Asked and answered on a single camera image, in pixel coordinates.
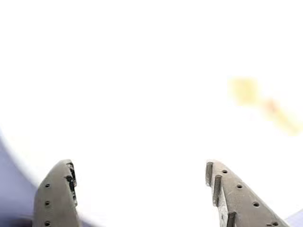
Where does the white round plate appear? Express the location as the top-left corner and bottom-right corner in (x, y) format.
(0, 0), (303, 227)

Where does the red cube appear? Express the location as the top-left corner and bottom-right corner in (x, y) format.
(261, 96), (303, 137)

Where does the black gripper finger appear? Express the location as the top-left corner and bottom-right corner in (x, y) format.
(32, 159), (81, 227)
(205, 160), (291, 227)

